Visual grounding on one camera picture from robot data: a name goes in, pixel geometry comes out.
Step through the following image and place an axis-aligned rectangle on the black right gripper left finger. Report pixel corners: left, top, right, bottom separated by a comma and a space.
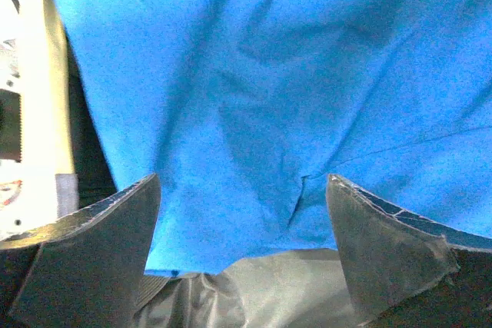
1, 174, 161, 327

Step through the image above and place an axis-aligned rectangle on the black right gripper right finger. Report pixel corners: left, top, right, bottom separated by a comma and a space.
327, 174, 491, 324

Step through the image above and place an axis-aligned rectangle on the blue garment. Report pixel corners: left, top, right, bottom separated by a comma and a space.
55, 0, 491, 276

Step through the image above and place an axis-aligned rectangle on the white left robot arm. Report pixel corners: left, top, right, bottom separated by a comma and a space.
1, 0, 78, 239

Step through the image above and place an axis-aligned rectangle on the yellow open suitcase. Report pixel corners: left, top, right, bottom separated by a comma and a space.
42, 0, 492, 328

